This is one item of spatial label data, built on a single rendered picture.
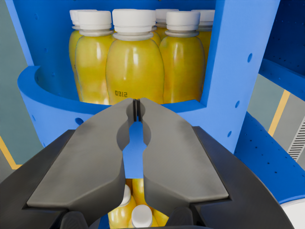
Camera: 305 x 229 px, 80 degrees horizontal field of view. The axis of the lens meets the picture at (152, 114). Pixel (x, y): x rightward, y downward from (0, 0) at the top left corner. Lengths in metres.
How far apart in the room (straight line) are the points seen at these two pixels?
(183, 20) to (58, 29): 0.19
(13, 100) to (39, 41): 1.54
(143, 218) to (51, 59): 0.31
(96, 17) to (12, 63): 1.46
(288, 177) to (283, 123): 1.32
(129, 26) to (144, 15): 0.02
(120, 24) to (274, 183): 0.68
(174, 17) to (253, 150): 0.69
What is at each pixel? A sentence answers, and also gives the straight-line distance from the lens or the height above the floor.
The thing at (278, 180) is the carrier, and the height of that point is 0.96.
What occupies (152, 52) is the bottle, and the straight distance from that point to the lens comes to 0.19.
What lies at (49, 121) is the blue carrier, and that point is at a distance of 0.17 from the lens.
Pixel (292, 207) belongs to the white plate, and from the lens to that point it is 0.74.
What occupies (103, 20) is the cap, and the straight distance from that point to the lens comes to 0.24.
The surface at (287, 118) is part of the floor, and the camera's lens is 2.05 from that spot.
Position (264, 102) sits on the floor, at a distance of 1.82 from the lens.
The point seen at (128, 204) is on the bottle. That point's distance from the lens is 0.44.
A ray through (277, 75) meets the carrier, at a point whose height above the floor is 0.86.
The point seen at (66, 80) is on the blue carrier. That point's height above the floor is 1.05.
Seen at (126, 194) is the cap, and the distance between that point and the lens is 0.42.
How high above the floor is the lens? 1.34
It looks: 59 degrees down
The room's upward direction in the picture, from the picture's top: 175 degrees clockwise
